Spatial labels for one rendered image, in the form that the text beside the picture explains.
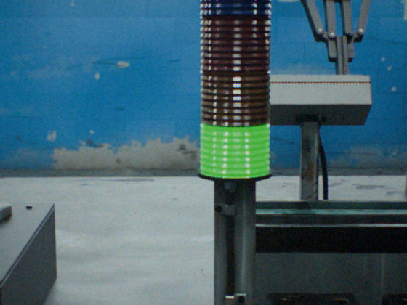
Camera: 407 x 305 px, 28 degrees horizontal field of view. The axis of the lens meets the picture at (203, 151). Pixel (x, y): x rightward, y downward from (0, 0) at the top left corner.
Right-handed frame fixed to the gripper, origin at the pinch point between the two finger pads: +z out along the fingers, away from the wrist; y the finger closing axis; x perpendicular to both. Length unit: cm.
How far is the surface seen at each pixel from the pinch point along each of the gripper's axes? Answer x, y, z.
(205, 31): -51, -20, 27
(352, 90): -3.4, 0.6, 6.9
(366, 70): 459, 102, -260
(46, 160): 492, -152, -196
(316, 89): -3.4, -4.5, 6.8
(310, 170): 4.0, -5.0, 16.3
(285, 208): -7.1, -10.0, 26.5
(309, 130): 0.7, -5.3, 11.3
